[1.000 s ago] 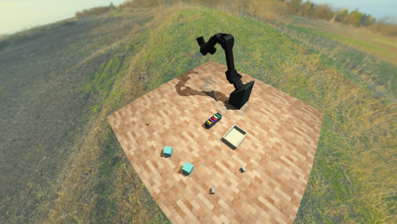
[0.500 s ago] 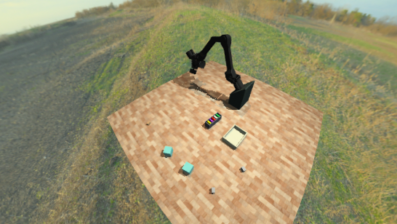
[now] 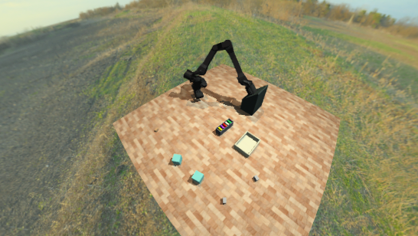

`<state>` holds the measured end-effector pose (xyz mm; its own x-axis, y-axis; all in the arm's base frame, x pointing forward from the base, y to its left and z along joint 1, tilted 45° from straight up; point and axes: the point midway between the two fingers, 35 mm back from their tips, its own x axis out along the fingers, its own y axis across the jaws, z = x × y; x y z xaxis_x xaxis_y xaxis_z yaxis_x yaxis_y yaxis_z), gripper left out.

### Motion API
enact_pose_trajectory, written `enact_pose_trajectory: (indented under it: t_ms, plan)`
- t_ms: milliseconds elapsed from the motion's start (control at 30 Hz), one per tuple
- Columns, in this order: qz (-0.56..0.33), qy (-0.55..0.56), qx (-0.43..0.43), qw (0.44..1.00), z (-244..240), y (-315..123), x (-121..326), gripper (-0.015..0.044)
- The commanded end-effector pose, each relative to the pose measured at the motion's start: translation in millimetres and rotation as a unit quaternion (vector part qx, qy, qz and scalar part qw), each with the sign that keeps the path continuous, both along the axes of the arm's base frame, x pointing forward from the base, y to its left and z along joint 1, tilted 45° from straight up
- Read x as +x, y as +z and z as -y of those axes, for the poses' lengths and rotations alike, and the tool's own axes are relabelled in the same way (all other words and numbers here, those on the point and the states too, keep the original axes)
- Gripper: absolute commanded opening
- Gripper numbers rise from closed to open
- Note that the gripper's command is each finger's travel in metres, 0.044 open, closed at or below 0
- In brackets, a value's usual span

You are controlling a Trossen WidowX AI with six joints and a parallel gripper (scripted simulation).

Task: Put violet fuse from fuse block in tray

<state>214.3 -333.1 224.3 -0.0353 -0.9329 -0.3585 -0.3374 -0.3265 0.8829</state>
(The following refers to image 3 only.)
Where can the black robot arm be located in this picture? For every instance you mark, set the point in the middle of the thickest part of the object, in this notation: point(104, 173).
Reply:
point(225, 45)

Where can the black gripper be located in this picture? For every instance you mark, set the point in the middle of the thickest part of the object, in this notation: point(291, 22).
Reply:
point(197, 90)

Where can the teal cube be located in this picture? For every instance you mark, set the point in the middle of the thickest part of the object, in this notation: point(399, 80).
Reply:
point(177, 159)
point(197, 176)

